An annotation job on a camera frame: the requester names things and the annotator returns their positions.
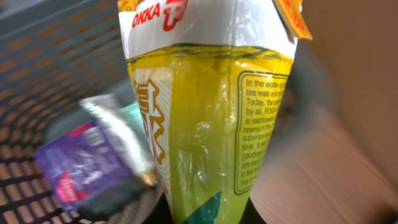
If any green tea drink carton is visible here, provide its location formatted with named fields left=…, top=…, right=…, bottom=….
left=118, top=0, right=312, bottom=223

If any teal snack packet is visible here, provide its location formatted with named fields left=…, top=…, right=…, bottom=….
left=120, top=102, right=150, bottom=149

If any white tube gold cap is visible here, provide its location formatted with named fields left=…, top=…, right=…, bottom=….
left=80, top=93, right=159, bottom=187

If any purple pad package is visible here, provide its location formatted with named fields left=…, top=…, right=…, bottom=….
left=35, top=120, right=132, bottom=210

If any grey plastic shopping basket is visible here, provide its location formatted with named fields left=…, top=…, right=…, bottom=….
left=1, top=0, right=170, bottom=223

